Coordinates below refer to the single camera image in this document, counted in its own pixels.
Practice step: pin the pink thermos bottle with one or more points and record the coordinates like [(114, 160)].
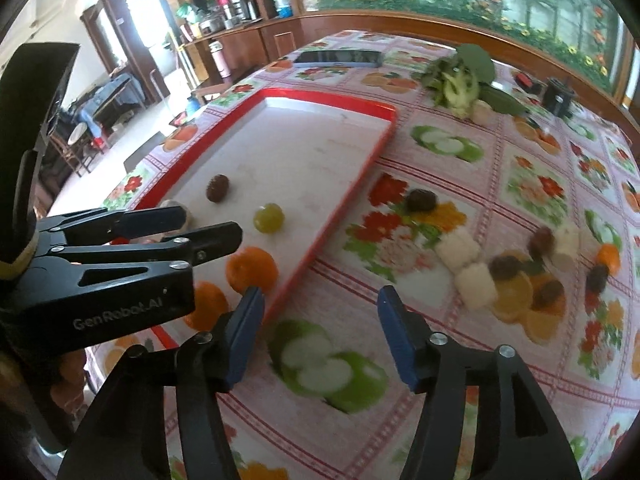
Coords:
[(219, 60)]

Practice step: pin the red and black box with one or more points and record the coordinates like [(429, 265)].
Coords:
[(527, 83)]

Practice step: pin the wooden side table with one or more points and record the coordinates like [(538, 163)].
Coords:
[(215, 89)]

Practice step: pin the wooden sideboard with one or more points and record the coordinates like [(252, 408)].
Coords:
[(250, 45)]

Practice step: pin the small pale banana chunk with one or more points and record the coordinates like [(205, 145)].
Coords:
[(481, 111)]

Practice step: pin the floral printed tablecloth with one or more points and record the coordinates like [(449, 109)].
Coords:
[(500, 410)]

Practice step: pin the black cylindrical device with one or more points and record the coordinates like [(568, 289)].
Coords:
[(557, 96)]

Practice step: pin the large speckled red date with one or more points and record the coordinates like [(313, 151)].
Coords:
[(218, 188)]

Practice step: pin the dark wooden stool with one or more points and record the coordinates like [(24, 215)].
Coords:
[(145, 152)]

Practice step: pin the dark red date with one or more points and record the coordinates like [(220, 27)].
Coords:
[(547, 293), (420, 200), (541, 240), (505, 266), (597, 277)]

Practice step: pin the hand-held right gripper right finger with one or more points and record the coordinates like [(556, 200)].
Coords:
[(400, 340)]

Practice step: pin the smartphone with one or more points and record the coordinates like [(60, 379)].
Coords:
[(337, 58)]

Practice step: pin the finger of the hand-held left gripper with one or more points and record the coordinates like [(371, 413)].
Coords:
[(210, 242), (155, 220)]

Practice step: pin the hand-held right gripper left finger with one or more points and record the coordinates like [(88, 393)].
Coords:
[(245, 330)]

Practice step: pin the large orange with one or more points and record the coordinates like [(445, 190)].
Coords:
[(251, 267)]

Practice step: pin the red tray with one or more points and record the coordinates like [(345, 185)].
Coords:
[(300, 160)]

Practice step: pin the green grape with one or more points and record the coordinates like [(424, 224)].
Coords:
[(268, 218)]

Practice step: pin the green leafy vegetable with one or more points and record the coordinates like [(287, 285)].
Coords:
[(465, 72)]

